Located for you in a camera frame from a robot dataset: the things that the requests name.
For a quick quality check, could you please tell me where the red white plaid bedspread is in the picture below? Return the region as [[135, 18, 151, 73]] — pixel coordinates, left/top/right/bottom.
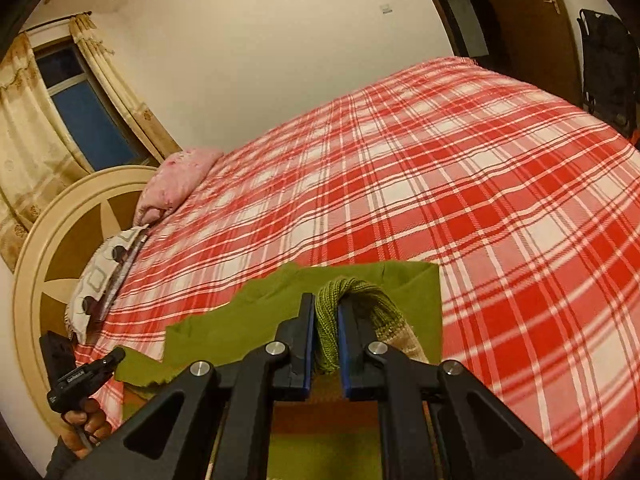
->
[[77, 58, 639, 479]]

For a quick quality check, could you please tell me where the grey patterned pillow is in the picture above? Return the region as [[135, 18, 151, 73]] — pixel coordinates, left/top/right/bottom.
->
[[64, 226, 149, 344]]

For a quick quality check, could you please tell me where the pink pillow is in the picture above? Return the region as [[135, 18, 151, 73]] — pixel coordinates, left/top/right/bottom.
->
[[134, 148, 224, 226]]

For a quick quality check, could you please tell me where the green knit sweater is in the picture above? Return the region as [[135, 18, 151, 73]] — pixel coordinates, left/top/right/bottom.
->
[[113, 260, 443, 480]]

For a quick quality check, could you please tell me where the black bag by wall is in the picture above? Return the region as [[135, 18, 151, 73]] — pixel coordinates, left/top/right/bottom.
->
[[577, 9, 639, 139]]

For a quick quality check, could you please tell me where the dark window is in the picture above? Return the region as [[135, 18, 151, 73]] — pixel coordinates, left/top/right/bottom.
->
[[35, 39, 155, 170]]

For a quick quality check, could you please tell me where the brown wooden door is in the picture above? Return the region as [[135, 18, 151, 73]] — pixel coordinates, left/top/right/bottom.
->
[[488, 0, 582, 106]]

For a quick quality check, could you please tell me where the beige curtain left panel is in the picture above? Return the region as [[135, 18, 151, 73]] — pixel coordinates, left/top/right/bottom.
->
[[0, 34, 92, 270]]

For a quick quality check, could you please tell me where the person's left hand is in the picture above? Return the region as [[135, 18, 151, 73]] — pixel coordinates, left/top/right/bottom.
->
[[61, 398, 112, 460]]

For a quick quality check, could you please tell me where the cream brown headboard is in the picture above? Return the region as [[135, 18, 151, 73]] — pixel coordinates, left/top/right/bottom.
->
[[12, 166, 155, 434]]

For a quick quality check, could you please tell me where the beige curtain right panel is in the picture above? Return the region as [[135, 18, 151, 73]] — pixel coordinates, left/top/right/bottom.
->
[[68, 13, 180, 162]]

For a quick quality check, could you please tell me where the beige curtain panel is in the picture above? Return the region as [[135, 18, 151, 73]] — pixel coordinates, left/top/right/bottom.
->
[[0, 34, 92, 270], [68, 13, 180, 162]]

